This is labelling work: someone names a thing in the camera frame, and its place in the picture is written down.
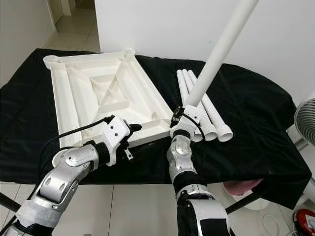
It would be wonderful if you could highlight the black table cloth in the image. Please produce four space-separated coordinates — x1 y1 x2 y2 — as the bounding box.
0 48 312 209

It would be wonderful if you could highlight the red round canister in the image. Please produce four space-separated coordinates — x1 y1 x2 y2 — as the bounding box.
293 209 315 234

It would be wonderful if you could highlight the thick white cable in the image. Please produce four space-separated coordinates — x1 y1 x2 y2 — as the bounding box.
261 214 293 236

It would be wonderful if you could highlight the white round base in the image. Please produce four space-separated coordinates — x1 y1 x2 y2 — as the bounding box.
224 192 269 211

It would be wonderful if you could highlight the pink round object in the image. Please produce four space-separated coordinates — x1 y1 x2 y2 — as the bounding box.
221 179 262 195

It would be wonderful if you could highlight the white standing fan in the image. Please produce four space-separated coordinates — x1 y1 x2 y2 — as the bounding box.
293 97 315 148

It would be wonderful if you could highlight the white plastic table top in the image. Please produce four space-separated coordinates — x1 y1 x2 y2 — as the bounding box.
43 48 179 168

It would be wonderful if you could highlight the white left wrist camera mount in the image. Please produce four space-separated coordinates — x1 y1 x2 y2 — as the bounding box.
101 116 132 164

